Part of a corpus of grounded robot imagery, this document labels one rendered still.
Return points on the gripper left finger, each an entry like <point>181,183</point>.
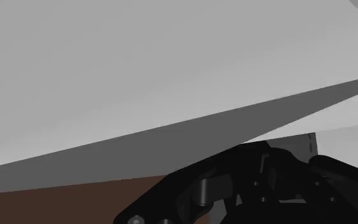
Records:
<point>178,192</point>

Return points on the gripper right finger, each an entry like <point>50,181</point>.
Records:
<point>346,183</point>

